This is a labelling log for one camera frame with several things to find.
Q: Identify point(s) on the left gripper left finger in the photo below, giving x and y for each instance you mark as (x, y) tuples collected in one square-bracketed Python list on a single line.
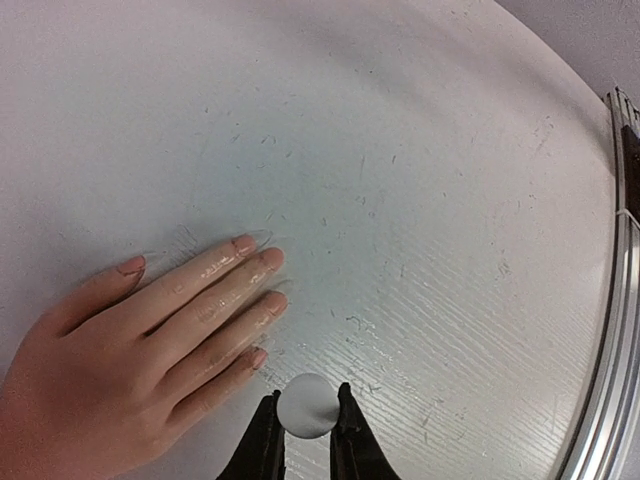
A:
[(260, 454)]

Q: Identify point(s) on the white nail polish cap brush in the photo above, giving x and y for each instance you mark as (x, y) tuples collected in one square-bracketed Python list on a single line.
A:
[(308, 407)]

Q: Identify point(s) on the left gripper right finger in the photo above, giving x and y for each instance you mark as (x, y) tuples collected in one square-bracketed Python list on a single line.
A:
[(355, 453)]

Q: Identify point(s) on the aluminium front rail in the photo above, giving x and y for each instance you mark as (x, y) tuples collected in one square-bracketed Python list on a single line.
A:
[(609, 419)]

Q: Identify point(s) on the mannequin hand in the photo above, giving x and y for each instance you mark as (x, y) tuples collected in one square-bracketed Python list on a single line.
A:
[(109, 378)]

